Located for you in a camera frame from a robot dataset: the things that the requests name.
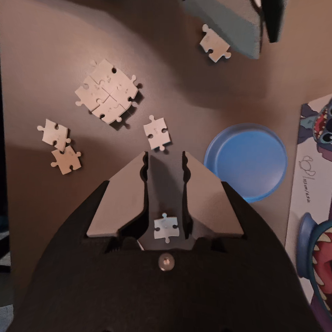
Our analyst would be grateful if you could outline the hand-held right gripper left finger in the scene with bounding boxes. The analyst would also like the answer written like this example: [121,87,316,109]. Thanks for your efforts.
[86,151,149,241]

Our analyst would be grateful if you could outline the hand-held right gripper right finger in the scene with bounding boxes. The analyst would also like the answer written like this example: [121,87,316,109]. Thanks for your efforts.
[182,151,245,240]

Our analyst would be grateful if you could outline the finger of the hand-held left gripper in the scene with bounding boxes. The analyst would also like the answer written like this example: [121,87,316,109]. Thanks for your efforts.
[182,0,263,60]
[261,0,286,43]

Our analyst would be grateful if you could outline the white puzzle piece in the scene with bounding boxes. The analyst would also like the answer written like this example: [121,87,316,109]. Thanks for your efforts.
[37,119,71,152]
[143,115,172,151]
[154,213,180,243]
[50,145,81,175]
[200,24,232,63]

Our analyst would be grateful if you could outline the assembled white puzzle pieces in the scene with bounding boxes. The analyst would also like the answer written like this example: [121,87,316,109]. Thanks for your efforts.
[75,59,138,124]

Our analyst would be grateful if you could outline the cartoon print puzzle box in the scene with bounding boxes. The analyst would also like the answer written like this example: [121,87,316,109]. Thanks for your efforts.
[285,95,332,332]

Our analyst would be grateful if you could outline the blue round plastic stand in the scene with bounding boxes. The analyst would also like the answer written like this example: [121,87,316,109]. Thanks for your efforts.
[204,123,288,203]

